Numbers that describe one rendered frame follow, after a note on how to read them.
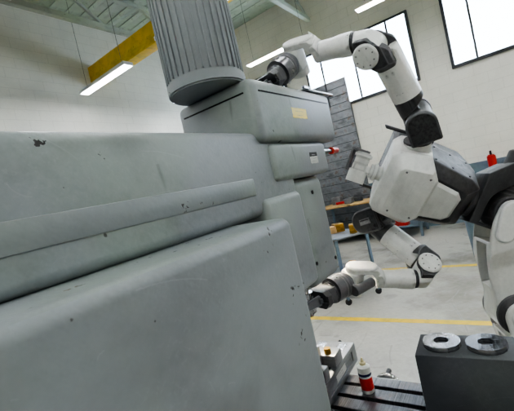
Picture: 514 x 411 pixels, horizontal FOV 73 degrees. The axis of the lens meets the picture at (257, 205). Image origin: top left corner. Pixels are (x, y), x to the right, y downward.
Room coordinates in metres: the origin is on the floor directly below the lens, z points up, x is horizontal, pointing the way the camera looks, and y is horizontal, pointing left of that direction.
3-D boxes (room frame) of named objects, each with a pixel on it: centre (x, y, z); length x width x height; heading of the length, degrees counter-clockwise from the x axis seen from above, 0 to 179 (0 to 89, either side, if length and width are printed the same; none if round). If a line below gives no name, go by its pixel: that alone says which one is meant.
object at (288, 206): (0.95, 0.03, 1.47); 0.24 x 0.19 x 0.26; 54
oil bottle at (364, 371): (1.07, -0.21, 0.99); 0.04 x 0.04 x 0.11
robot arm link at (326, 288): (1.16, -0.16, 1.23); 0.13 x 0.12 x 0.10; 34
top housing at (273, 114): (1.10, -0.08, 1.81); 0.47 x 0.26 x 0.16; 144
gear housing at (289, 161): (1.08, -0.06, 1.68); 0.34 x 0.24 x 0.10; 144
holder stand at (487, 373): (0.87, -0.43, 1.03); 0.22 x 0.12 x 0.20; 58
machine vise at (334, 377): (1.16, -0.07, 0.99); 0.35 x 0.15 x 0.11; 146
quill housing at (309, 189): (1.11, -0.09, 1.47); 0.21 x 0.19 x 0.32; 54
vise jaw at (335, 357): (1.18, -0.09, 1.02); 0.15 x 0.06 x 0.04; 56
